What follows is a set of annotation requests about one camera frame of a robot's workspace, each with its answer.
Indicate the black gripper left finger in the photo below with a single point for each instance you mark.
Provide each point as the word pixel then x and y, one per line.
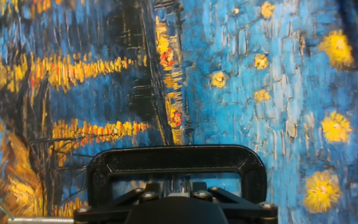
pixel 104 214

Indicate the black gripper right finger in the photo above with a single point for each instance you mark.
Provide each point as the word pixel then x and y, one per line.
pixel 250 214

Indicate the black C-clamp with steel screw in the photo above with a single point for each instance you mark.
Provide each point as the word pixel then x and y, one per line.
pixel 176 158

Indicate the blue and orange painted cloth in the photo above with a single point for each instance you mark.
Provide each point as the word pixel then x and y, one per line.
pixel 228 77

